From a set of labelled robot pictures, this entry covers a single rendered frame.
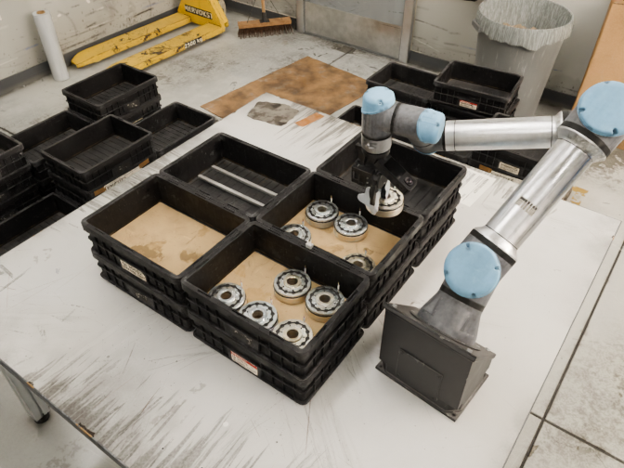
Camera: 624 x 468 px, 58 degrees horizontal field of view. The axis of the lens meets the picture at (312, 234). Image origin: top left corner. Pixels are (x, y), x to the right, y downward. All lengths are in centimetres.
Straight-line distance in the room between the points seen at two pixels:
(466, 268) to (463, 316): 18
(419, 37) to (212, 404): 363
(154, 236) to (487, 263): 101
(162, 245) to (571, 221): 138
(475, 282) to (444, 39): 346
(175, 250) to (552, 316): 112
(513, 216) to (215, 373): 85
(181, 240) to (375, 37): 334
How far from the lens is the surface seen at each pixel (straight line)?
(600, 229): 218
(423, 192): 193
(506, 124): 144
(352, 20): 488
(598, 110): 129
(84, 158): 286
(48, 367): 172
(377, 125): 136
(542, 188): 127
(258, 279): 161
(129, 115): 317
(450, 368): 139
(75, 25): 500
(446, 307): 138
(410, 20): 459
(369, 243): 171
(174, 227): 181
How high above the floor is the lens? 199
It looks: 42 degrees down
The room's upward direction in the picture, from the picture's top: straight up
